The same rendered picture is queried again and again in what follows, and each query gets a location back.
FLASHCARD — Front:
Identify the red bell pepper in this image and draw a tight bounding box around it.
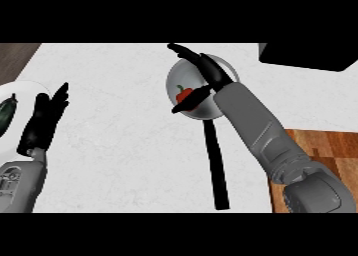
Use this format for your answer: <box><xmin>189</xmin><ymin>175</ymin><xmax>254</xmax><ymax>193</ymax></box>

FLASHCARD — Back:
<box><xmin>175</xmin><ymin>84</ymin><xmax>200</xmax><ymax>112</ymax></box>

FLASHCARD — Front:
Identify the silver pan with black handle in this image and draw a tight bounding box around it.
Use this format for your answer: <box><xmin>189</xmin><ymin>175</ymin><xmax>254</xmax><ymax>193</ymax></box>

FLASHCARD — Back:
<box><xmin>164</xmin><ymin>53</ymin><xmax>241</xmax><ymax>211</ymax></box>

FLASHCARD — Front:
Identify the wooden cutting board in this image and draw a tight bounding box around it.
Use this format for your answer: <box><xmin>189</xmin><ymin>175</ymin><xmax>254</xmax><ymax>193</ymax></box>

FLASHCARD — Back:
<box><xmin>268</xmin><ymin>128</ymin><xmax>358</xmax><ymax>214</ymax></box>

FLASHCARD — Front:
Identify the dark green zucchini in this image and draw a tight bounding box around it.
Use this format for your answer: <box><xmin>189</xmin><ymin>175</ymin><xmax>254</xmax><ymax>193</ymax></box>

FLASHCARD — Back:
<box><xmin>0</xmin><ymin>93</ymin><xmax>20</xmax><ymax>142</ymax></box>

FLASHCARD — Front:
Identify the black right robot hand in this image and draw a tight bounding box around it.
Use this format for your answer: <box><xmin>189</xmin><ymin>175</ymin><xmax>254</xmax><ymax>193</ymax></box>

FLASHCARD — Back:
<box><xmin>166</xmin><ymin>43</ymin><xmax>235</xmax><ymax>115</ymax></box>

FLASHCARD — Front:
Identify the black appliance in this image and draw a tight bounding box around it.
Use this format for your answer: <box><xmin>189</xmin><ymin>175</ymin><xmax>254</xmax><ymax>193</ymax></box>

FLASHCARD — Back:
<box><xmin>257</xmin><ymin>43</ymin><xmax>358</xmax><ymax>73</ymax></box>

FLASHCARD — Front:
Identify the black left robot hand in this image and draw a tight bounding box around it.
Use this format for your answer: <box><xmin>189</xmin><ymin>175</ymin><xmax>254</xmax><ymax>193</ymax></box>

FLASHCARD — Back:
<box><xmin>15</xmin><ymin>82</ymin><xmax>71</xmax><ymax>158</ymax></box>

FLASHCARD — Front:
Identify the white plate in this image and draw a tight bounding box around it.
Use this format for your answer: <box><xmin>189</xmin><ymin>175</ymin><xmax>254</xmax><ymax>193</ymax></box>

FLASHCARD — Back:
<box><xmin>0</xmin><ymin>80</ymin><xmax>55</xmax><ymax>169</ymax></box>

